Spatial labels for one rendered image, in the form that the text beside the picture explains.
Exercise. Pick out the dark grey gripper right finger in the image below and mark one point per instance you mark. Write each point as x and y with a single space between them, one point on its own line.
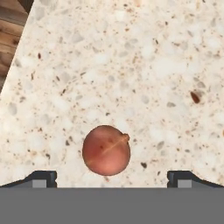
180 177

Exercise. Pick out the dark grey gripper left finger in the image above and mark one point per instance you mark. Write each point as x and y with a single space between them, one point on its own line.
43 178

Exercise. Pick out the reddish brown onion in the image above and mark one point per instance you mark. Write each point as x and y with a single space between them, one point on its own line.
105 151

